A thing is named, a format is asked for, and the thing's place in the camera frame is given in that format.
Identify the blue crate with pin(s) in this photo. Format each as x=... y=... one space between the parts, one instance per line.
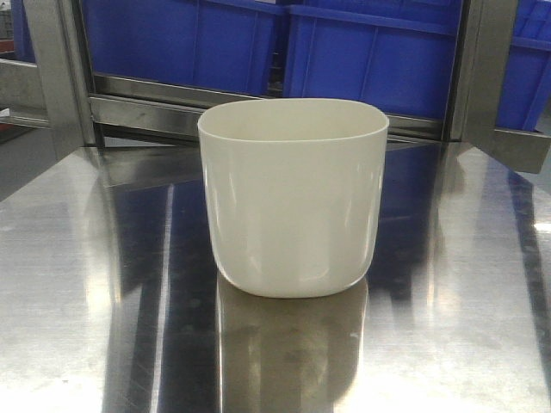
x=526 y=86
x=395 y=55
x=22 y=40
x=224 y=45

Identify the blue crate far left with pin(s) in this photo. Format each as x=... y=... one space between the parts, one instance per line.
x=22 y=40

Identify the blue crate middle rear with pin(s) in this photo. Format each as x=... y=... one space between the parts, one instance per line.
x=395 y=55

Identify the blue crate left rear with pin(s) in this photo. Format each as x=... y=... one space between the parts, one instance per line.
x=224 y=45

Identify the stainless steel shelf frame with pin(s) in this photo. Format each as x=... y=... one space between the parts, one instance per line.
x=59 y=90

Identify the blue crate far right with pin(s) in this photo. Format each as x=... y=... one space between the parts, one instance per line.
x=526 y=86

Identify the white plastic bin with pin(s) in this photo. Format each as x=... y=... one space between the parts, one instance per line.
x=293 y=192

